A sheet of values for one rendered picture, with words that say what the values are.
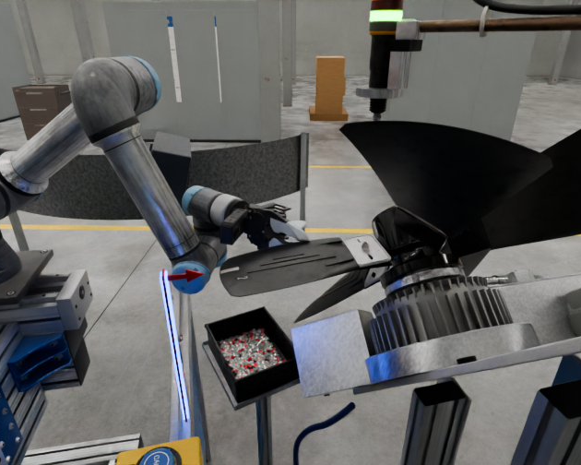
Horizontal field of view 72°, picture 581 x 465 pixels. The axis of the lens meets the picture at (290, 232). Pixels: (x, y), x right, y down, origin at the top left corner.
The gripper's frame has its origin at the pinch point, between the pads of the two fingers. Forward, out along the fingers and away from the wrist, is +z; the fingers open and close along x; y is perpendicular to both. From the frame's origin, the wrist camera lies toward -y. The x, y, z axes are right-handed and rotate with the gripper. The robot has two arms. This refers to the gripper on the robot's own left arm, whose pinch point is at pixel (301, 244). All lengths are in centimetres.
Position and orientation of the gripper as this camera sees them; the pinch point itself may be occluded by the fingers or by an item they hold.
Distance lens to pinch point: 75.7
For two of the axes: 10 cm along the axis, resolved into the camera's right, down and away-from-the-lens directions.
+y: 6.3, -2.4, 7.4
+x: -0.7, 9.3, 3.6
